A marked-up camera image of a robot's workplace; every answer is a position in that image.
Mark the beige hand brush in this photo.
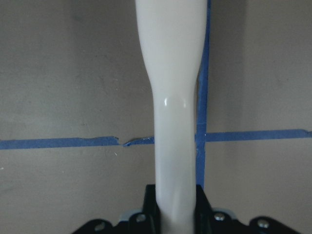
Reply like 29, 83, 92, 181
135, 0, 207, 234

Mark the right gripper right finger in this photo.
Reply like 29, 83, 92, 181
195, 185, 246, 234

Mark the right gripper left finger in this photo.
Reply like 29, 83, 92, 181
129, 184, 161, 234

